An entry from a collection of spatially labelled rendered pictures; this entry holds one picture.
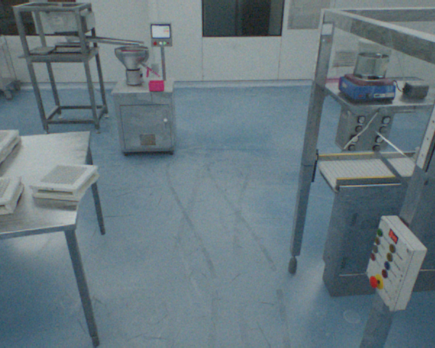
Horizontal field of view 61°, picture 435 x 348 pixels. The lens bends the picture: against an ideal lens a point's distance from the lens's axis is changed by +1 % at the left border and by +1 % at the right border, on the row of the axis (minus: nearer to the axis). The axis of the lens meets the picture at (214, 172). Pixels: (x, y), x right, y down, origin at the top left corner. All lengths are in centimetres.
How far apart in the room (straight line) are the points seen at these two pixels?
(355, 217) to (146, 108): 256
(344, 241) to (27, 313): 201
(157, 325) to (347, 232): 127
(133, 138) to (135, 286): 199
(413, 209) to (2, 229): 163
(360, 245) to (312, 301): 51
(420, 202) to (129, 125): 331
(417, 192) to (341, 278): 135
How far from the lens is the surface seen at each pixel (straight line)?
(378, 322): 163
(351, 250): 241
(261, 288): 261
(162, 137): 413
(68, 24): 483
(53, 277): 289
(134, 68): 417
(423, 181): 125
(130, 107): 405
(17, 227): 186
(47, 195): 200
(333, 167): 217
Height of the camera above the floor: 190
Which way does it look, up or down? 29 degrees down
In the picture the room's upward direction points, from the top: straight up
